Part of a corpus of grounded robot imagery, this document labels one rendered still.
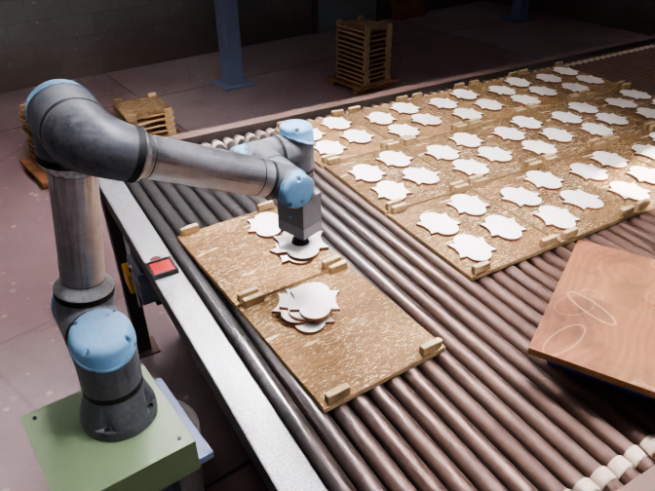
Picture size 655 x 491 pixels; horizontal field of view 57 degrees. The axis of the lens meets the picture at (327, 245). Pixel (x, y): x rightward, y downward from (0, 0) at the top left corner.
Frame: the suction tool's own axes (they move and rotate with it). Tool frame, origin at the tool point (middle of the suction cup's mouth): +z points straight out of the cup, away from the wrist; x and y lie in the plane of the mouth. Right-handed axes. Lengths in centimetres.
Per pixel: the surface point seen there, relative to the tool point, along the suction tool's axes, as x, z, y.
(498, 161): -111, 18, 1
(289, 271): -8.4, 18.4, 12.6
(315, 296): -0.3, 13.9, -4.4
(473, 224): -65, 18, -14
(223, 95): -262, 112, 347
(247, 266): -2.1, 18.4, 23.6
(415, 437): 15, 20, -46
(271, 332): 13.3, 18.4, -1.9
